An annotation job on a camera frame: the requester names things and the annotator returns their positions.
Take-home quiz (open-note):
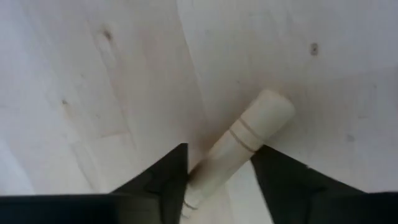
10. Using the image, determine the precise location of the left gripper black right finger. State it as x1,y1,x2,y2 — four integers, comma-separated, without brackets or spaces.
250,144,398,224

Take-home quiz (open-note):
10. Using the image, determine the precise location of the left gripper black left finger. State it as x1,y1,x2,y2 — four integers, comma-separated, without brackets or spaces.
0,142,190,224

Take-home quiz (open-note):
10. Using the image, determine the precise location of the grooved wooden handle garden tool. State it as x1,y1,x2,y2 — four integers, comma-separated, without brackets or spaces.
180,89,296,219

